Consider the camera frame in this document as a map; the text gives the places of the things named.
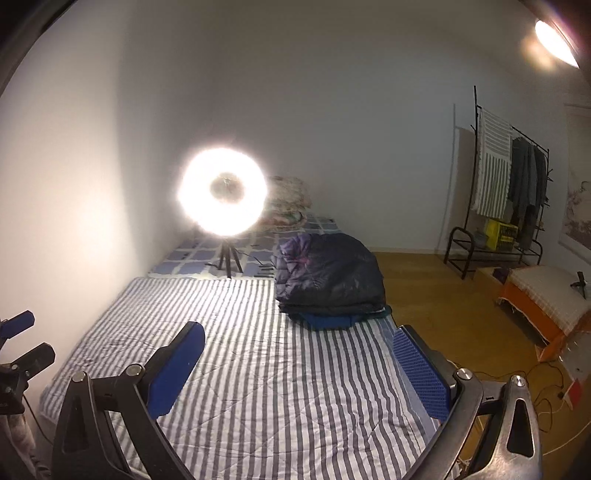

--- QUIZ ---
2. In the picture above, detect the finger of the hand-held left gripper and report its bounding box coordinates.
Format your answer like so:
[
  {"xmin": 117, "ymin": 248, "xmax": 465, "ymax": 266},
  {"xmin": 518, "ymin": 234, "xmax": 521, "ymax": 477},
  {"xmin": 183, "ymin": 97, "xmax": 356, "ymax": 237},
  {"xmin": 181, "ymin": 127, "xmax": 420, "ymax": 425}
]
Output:
[
  {"xmin": 0, "ymin": 311, "xmax": 36, "ymax": 344},
  {"xmin": 9, "ymin": 342, "xmax": 56, "ymax": 386}
]

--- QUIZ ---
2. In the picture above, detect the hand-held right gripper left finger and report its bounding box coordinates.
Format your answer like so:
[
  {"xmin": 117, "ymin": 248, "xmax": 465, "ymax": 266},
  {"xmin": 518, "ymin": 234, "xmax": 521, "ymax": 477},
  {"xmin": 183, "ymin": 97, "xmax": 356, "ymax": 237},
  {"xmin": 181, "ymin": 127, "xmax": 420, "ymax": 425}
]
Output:
[{"xmin": 52, "ymin": 322, "xmax": 206, "ymax": 480}]

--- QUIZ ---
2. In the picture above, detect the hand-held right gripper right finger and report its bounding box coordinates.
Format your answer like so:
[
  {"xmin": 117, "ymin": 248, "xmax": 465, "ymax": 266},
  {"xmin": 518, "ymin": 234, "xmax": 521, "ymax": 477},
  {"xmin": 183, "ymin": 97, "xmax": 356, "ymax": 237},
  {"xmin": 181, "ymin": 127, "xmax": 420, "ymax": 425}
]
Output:
[{"xmin": 392, "ymin": 324, "xmax": 543, "ymax": 480}]

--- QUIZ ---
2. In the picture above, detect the navy puffer jacket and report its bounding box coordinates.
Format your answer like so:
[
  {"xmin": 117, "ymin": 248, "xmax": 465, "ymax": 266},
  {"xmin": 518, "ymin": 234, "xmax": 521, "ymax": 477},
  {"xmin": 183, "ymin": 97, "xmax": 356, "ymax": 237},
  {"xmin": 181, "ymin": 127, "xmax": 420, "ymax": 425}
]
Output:
[{"xmin": 274, "ymin": 232, "xmax": 386, "ymax": 317}]

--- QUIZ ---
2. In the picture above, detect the person's left forearm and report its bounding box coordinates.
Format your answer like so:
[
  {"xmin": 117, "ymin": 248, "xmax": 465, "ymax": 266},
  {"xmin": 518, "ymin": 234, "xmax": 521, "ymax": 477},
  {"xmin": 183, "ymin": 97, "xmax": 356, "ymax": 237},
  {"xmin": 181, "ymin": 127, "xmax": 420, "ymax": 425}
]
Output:
[{"xmin": 0, "ymin": 411, "xmax": 51, "ymax": 480}]

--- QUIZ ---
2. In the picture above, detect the black clothes rack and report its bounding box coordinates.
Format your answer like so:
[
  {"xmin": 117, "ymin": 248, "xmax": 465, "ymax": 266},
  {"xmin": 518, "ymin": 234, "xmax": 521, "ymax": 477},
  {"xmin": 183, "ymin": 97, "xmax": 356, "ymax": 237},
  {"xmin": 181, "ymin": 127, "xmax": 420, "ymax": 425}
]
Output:
[{"xmin": 444, "ymin": 85, "xmax": 552, "ymax": 281}]

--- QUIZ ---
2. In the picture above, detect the grey striped bed sheet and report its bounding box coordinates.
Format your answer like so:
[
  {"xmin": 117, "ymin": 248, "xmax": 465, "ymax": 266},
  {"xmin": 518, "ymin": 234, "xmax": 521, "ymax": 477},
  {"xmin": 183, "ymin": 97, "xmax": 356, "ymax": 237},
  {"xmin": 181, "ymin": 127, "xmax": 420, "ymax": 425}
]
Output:
[{"xmin": 39, "ymin": 277, "xmax": 462, "ymax": 480}]

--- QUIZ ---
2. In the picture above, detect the blue checkered bed sheet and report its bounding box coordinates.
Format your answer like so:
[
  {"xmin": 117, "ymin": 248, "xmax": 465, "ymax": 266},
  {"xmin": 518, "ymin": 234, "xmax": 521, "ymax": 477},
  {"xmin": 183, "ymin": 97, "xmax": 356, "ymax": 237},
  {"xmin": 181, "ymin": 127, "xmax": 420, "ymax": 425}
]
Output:
[{"xmin": 148, "ymin": 215, "xmax": 345, "ymax": 280}]

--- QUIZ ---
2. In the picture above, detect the yellow crate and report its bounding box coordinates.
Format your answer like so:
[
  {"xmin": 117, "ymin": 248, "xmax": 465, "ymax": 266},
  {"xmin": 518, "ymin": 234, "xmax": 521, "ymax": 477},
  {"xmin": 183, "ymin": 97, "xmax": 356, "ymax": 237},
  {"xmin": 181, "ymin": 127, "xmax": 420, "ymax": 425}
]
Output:
[{"xmin": 484, "ymin": 218, "xmax": 518, "ymax": 250}]

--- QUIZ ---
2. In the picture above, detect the white and red board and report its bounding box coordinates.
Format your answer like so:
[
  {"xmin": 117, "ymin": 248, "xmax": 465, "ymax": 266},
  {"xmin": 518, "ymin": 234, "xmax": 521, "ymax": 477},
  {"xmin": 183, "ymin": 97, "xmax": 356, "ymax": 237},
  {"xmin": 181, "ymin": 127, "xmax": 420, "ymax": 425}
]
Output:
[{"xmin": 561, "ymin": 323, "xmax": 591, "ymax": 411}]

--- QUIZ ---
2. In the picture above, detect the small black tripod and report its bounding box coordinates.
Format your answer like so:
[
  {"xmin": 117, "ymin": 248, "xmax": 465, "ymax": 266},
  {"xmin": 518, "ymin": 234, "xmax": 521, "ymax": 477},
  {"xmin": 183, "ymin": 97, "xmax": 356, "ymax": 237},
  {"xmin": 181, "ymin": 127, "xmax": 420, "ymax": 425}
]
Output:
[{"xmin": 571, "ymin": 271, "xmax": 591, "ymax": 300}]

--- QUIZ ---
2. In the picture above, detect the folded floral quilt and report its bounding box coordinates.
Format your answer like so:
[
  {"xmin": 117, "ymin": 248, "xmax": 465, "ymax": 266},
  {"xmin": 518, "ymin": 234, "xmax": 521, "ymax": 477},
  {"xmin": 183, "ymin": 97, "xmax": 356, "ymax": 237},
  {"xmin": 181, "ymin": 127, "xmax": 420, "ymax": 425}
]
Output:
[{"xmin": 259, "ymin": 175, "xmax": 315, "ymax": 232}]

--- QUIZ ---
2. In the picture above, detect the dark grey hanging garment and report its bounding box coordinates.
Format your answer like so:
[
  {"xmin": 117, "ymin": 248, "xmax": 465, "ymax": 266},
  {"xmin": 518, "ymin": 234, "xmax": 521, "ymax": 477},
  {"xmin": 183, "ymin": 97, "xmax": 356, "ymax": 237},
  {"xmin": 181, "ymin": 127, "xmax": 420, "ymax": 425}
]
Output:
[{"xmin": 507, "ymin": 137, "xmax": 550, "ymax": 250}]

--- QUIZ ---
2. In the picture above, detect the striped hanging towel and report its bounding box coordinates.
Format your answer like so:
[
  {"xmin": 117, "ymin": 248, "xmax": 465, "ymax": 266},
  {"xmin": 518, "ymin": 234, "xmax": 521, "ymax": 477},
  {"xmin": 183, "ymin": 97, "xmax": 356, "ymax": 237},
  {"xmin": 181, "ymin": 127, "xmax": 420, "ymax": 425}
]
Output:
[{"xmin": 471, "ymin": 107, "xmax": 513, "ymax": 217}]

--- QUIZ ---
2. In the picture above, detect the ceiling lamp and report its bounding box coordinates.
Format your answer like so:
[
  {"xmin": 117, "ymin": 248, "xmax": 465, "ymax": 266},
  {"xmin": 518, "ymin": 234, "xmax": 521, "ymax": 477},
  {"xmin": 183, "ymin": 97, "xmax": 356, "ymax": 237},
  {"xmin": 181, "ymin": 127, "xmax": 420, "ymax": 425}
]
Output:
[{"xmin": 533, "ymin": 18, "xmax": 580, "ymax": 70}]

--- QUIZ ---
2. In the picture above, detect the black ring light cable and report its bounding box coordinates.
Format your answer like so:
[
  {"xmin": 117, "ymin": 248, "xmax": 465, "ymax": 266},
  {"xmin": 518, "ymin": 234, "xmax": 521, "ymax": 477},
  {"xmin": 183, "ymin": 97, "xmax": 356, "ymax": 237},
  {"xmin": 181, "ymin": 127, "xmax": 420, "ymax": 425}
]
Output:
[{"xmin": 205, "ymin": 240, "xmax": 278, "ymax": 278}]

